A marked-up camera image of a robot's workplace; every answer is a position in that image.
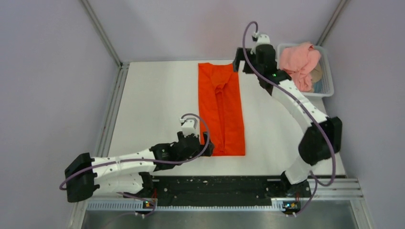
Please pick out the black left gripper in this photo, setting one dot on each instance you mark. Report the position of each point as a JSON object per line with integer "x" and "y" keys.
{"x": 208, "y": 151}

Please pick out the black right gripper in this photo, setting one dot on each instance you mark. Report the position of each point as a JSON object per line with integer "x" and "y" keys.
{"x": 239, "y": 56}

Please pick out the orange t-shirt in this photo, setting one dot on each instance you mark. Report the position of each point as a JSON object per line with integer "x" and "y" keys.
{"x": 220, "y": 107}

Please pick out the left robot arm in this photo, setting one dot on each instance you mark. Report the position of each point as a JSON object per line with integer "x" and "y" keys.
{"x": 90, "y": 176}

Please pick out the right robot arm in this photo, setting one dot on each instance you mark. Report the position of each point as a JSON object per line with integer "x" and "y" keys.
{"x": 322, "y": 134}

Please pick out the pink t-shirt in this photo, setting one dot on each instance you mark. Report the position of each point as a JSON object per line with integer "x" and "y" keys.
{"x": 299, "y": 61}

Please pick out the beige garment in basket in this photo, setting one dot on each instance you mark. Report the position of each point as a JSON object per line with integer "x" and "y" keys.
{"x": 316, "y": 74}

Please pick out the blue garment in basket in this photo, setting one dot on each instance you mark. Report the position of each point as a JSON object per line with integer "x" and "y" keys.
{"x": 318, "y": 87}

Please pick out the white plastic basket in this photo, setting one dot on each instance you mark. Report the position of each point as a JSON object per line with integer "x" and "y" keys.
{"x": 328, "y": 89}

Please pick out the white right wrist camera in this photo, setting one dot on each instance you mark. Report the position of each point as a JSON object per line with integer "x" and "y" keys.
{"x": 259, "y": 39}

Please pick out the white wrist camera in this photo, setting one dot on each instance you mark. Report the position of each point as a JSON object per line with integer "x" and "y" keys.
{"x": 189, "y": 126}
{"x": 259, "y": 39}

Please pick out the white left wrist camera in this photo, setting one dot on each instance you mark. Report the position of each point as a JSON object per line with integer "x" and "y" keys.
{"x": 189, "y": 126}

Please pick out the aluminium frame rail left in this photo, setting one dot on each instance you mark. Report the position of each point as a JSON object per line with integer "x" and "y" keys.
{"x": 106, "y": 130}

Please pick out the aluminium frame rail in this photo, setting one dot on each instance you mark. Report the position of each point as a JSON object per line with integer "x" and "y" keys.
{"x": 106, "y": 130}
{"x": 338, "y": 207}

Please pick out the aluminium frame rail front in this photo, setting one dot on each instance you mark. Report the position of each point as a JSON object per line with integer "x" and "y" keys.
{"x": 338, "y": 207}

